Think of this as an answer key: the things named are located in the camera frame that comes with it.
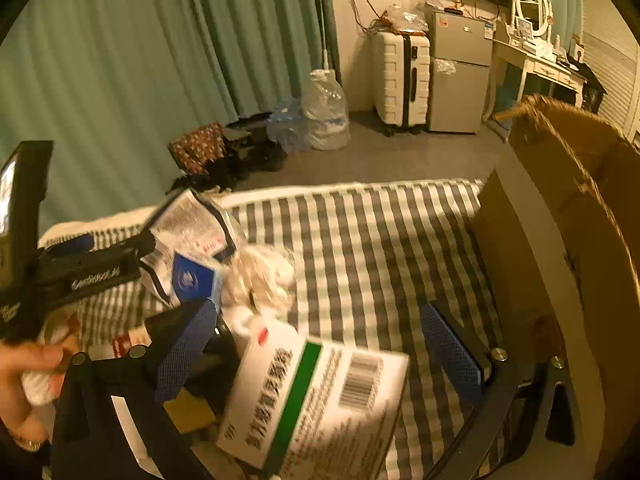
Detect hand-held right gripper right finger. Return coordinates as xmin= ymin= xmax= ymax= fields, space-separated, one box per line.
xmin=419 ymin=301 xmax=578 ymax=480

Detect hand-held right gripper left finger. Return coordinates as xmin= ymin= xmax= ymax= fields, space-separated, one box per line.
xmin=50 ymin=299 xmax=219 ymax=480

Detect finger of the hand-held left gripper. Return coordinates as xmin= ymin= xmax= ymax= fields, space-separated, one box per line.
xmin=116 ymin=231 xmax=159 ymax=282

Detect white printed medicine sachet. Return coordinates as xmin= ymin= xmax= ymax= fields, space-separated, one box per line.
xmin=140 ymin=187 xmax=238 ymax=311

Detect white green-striped medicine box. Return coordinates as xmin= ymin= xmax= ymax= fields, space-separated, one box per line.
xmin=216 ymin=324 xmax=411 ymax=478

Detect brown cardboard box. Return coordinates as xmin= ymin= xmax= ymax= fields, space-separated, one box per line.
xmin=470 ymin=92 xmax=640 ymax=480

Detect person's left hand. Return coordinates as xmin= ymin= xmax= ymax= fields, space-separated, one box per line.
xmin=0 ymin=341 xmax=67 ymax=435

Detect yellow packet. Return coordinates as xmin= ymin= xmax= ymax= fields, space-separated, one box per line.
xmin=165 ymin=390 xmax=218 ymax=436

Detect blue white medicine packet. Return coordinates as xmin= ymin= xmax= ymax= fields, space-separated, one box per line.
xmin=170 ymin=252 xmax=223 ymax=306

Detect red white small box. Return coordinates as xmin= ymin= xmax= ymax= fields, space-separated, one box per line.
xmin=110 ymin=327 xmax=151 ymax=361

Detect checkered bed sheet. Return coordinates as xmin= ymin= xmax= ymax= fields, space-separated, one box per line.
xmin=37 ymin=178 xmax=506 ymax=480

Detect patterned brown bag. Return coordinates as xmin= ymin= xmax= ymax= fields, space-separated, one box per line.
xmin=167 ymin=121 xmax=228 ymax=173

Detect pile of dark shoes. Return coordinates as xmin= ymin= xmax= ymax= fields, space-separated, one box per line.
xmin=172 ymin=120 xmax=288 ymax=191

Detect wide green curtain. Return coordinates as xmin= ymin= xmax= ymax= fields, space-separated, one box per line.
xmin=0 ymin=0 xmax=342 ymax=241

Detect pack of blue water bottles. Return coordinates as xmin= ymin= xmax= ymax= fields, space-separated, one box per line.
xmin=266 ymin=100 xmax=313 ymax=153

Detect clear large water jug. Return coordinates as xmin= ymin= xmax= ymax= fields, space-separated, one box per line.
xmin=301 ymin=69 xmax=351 ymax=152

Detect grey mini fridge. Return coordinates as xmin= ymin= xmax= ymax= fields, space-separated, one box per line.
xmin=427 ymin=7 xmax=496 ymax=135

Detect white hard suitcase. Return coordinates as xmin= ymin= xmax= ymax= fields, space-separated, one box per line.
xmin=371 ymin=30 xmax=432 ymax=136

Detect white dressing table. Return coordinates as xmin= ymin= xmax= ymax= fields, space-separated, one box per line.
xmin=492 ymin=35 xmax=588 ymax=111

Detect dark jacket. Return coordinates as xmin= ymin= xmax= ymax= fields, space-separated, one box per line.
xmin=565 ymin=57 xmax=608 ymax=113

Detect clear plastic bags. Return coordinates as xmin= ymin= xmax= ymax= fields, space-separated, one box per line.
xmin=380 ymin=5 xmax=431 ymax=36

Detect white shutter wardrobe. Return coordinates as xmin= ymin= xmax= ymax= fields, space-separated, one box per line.
xmin=575 ymin=0 xmax=640 ymax=136

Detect white oval vanity mirror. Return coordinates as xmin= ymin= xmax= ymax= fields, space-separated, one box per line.
xmin=509 ymin=0 xmax=553 ymax=41

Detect metal wrist bracelet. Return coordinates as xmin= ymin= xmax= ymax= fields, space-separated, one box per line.
xmin=12 ymin=435 xmax=45 ymax=454

